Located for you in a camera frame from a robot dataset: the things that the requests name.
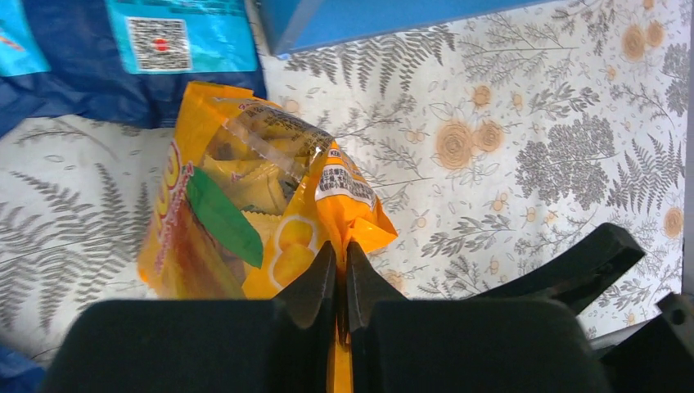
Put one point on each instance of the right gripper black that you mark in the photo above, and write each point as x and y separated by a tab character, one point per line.
656	356

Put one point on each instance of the blue shelf unit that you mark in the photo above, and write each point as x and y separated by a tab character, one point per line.
298	26

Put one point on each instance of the blue candy bag right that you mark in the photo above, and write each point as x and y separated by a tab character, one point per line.
127	62

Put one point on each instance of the large blue candy bag front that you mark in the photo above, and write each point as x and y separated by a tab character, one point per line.
18	373

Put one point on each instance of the orange mango candy bag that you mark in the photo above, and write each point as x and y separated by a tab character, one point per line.
249	195

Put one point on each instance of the floral table mat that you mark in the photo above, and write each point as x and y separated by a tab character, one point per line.
494	143

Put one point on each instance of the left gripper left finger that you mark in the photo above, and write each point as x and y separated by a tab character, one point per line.
276	345

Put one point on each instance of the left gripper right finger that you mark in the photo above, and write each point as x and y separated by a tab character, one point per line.
476	345

